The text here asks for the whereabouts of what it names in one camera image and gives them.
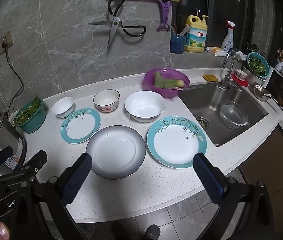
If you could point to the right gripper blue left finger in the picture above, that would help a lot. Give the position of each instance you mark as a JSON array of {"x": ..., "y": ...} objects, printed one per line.
[{"x": 73, "y": 177}]

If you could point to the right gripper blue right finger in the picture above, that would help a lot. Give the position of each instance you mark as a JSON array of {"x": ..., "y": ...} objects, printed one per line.
[{"x": 213, "y": 180}]

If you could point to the grey rimmed white plate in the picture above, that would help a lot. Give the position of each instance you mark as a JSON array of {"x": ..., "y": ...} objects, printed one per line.
[{"x": 116, "y": 151}]

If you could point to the small teal floral plate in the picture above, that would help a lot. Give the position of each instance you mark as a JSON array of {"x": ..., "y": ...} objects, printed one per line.
[{"x": 80, "y": 125}]

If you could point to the large teal floral plate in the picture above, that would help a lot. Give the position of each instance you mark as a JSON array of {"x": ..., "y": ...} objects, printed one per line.
[{"x": 174, "y": 140}]

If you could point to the small white bowl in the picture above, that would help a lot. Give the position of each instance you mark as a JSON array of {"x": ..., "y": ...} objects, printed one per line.
[{"x": 63, "y": 108}]

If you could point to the floral patterned ceramic bowl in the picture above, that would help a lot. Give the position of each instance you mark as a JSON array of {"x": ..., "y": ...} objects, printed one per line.
[{"x": 107, "y": 100}]

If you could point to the large white bowl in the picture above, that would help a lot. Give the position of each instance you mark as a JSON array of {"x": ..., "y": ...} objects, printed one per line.
[{"x": 145, "y": 106}]

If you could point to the kitchen scissors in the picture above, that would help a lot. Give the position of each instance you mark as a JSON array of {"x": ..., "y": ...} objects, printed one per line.
[{"x": 116, "y": 23}]

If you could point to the person's left hand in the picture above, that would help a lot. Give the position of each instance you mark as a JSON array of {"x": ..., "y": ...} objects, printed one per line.
[{"x": 4, "y": 232}]

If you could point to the clear glass bowl in sink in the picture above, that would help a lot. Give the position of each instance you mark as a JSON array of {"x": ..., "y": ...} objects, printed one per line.
[{"x": 232, "y": 115}]

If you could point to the stainless steel sink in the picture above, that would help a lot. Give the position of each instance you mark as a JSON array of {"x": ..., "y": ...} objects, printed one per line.
[{"x": 204, "y": 103}]

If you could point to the teal basin with greens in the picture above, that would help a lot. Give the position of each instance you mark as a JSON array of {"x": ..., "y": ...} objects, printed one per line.
[{"x": 31, "y": 117}]

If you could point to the stainless steel rice cooker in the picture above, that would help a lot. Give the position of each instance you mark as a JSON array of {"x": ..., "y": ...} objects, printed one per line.
[{"x": 10, "y": 137}]

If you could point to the small steel saucepan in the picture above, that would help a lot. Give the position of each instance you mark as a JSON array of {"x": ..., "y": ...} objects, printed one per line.
[{"x": 263, "y": 95}]

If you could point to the chrome faucet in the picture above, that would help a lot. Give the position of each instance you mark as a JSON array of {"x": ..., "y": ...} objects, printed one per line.
[{"x": 231, "y": 54}]

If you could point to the yellow sponge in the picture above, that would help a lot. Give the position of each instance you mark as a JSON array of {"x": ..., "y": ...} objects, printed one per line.
[{"x": 210, "y": 78}]

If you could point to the red patterned cup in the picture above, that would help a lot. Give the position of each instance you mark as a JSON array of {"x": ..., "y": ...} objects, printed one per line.
[{"x": 240, "y": 74}]

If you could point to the purple plastic basin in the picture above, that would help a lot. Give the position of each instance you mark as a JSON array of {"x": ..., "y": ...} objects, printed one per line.
[{"x": 148, "y": 81}]

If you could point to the green peeled vegetable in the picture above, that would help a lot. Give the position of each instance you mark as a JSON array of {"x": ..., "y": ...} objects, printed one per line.
[{"x": 160, "y": 82}]

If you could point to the teal colander with greens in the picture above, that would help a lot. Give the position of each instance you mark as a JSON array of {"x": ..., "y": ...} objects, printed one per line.
[{"x": 258, "y": 65}]

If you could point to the white soap bar pack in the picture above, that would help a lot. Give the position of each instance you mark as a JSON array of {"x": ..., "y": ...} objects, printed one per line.
[{"x": 216, "y": 51}]

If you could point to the white spray bottle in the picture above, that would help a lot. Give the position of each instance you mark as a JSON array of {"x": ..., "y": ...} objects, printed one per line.
[{"x": 227, "y": 43}]

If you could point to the chopstick holder with chopsticks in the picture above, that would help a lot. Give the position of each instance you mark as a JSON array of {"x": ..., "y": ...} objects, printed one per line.
[{"x": 279, "y": 60}]

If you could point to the yellow dish soap bottle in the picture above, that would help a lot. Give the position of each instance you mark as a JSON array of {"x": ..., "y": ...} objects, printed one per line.
[{"x": 195, "y": 32}]

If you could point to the blue cup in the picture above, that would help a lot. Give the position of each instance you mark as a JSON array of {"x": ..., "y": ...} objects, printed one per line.
[{"x": 177, "y": 44}]

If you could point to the purple peeler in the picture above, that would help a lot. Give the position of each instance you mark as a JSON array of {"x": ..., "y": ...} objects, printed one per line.
[{"x": 164, "y": 7}]

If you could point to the wall power socket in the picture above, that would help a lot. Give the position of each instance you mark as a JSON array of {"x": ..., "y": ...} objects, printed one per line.
[{"x": 6, "y": 41}]

